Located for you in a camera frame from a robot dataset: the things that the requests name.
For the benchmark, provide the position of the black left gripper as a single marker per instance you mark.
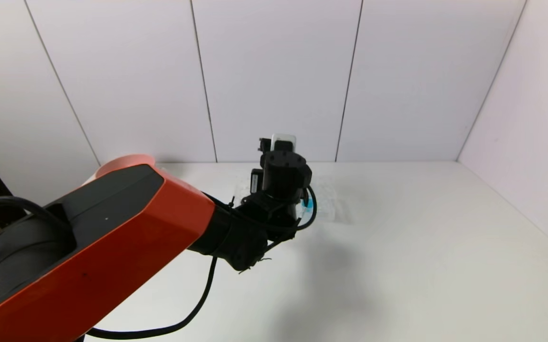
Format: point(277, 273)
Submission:
point(256, 181)

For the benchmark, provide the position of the orange and black left arm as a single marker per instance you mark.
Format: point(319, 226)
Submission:
point(112, 247)

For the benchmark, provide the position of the blue pigment test tube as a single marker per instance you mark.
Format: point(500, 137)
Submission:
point(307, 205)

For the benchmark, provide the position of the clear plastic test tube rack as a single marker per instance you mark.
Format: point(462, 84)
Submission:
point(326, 204)

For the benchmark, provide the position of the pink bowl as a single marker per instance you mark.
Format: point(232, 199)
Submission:
point(126, 160)

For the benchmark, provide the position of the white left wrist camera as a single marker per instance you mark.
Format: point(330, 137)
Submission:
point(284, 141)

